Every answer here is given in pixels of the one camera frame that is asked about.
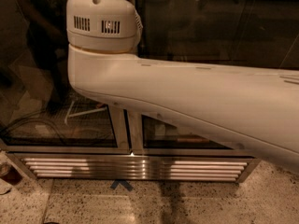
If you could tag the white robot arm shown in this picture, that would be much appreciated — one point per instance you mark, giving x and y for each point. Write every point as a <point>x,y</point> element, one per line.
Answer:
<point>256,109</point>

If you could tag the small white block inside fridge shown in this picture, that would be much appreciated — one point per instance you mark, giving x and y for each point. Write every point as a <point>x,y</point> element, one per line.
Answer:
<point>160,129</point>

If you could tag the stainless glass door refrigerator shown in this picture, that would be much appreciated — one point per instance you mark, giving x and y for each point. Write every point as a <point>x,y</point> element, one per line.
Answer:
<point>50,130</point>

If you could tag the blue tape floor marker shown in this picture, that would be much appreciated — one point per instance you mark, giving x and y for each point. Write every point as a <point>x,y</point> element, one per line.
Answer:
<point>123,183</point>

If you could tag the brown object at left edge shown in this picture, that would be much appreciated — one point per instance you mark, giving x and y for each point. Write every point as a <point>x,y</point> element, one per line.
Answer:
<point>9,174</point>

